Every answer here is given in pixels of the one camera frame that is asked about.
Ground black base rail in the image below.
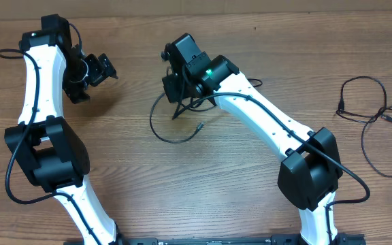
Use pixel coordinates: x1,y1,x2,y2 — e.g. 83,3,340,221
63,233,366,245

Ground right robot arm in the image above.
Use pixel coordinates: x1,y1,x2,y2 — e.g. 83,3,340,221
161,33,342,244

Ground black usb cable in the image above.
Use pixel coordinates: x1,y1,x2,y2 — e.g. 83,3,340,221
148,78,263,144

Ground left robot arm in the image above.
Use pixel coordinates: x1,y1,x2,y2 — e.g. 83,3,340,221
0,14,125,244

